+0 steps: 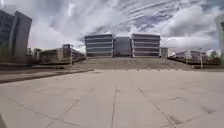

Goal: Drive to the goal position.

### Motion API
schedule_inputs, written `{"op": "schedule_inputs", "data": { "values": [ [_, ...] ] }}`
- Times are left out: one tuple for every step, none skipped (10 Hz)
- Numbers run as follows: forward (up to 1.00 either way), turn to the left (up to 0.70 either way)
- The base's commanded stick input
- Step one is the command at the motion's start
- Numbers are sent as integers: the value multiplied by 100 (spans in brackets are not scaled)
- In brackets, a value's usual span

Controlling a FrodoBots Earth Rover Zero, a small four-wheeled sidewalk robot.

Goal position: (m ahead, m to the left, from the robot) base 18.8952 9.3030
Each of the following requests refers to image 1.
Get wide grey stone stairs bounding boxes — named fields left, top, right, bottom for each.
left=71, top=57, right=194, bottom=71

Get grey banded twin-block building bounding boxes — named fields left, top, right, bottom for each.
left=83, top=32, right=162, bottom=59

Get pale concrete slab plaza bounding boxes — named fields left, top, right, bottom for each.
left=0, top=68, right=224, bottom=128

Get low brown building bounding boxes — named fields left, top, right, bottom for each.
left=33, top=43, right=86, bottom=65

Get low white building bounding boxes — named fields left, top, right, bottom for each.
left=174, top=49, right=209, bottom=61

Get pale pole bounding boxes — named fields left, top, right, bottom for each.
left=199, top=54, right=204, bottom=70

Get tall dark glass building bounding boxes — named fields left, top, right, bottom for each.
left=0, top=9, right=33, bottom=64

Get pale building edge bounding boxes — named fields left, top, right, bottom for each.
left=214, top=14, right=224, bottom=66

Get low dark kerb wall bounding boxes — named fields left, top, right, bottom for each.
left=0, top=68, right=95, bottom=85

